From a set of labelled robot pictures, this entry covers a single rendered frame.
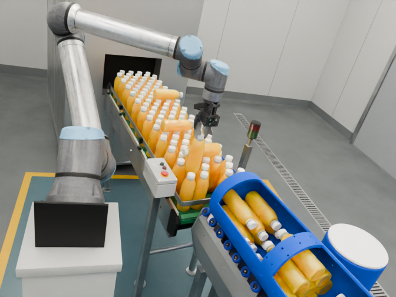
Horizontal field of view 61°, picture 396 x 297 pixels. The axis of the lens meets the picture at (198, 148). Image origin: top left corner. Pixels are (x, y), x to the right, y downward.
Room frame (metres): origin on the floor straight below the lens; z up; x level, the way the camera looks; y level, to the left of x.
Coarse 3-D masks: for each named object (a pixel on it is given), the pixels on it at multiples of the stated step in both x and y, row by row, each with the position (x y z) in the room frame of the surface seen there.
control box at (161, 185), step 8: (152, 160) 1.46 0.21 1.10; (160, 160) 1.48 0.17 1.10; (144, 168) 1.45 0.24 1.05; (152, 168) 1.39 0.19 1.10; (160, 168) 1.41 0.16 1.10; (168, 168) 1.43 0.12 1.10; (144, 176) 1.44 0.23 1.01; (152, 176) 1.36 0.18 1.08; (160, 176) 1.34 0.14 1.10; (168, 176) 1.35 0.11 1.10; (152, 184) 1.34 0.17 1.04; (160, 184) 1.30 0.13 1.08; (168, 184) 1.32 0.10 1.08; (152, 192) 1.33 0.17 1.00; (160, 192) 1.31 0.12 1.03; (168, 192) 1.33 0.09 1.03
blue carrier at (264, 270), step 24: (216, 192) 1.25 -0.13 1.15; (240, 192) 1.34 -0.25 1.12; (264, 192) 1.37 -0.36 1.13; (216, 216) 1.20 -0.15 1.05; (288, 216) 1.22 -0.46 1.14; (240, 240) 1.04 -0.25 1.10; (288, 240) 0.96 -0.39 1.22; (312, 240) 0.97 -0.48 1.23; (264, 264) 0.91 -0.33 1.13; (336, 264) 0.96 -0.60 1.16; (264, 288) 0.89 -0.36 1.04; (336, 288) 0.94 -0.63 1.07; (360, 288) 0.87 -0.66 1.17
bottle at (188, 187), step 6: (186, 180) 1.39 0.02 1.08; (192, 180) 1.39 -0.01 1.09; (186, 186) 1.37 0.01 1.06; (192, 186) 1.38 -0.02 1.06; (180, 192) 1.38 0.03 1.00; (186, 192) 1.37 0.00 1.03; (192, 192) 1.38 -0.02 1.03; (180, 198) 1.38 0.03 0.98; (186, 198) 1.37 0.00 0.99; (192, 198) 1.39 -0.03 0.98; (180, 210) 1.37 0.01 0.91; (186, 210) 1.37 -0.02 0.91
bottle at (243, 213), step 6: (228, 192) 1.28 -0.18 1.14; (234, 192) 1.28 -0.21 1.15; (222, 198) 1.28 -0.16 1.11; (228, 198) 1.25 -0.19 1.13; (234, 198) 1.24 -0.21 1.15; (240, 198) 1.25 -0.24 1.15; (228, 204) 1.23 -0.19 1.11; (234, 204) 1.21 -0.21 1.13; (240, 204) 1.20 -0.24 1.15; (234, 210) 1.19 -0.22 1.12; (240, 210) 1.17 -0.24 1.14; (246, 210) 1.17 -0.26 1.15; (240, 216) 1.15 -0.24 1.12; (246, 216) 1.15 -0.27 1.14; (252, 216) 1.16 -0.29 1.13; (240, 222) 1.15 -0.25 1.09; (246, 222) 1.13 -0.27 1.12
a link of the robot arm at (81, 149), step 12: (72, 132) 0.98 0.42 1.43; (84, 132) 0.99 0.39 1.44; (96, 132) 1.02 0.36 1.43; (60, 144) 0.97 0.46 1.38; (72, 144) 0.95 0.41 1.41; (84, 144) 0.96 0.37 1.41; (96, 144) 0.99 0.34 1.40; (60, 156) 0.93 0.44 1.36; (72, 156) 0.93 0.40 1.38; (84, 156) 0.94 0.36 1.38; (96, 156) 0.97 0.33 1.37; (60, 168) 0.90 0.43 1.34; (72, 168) 0.90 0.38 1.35; (84, 168) 0.91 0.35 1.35; (96, 168) 0.95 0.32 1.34
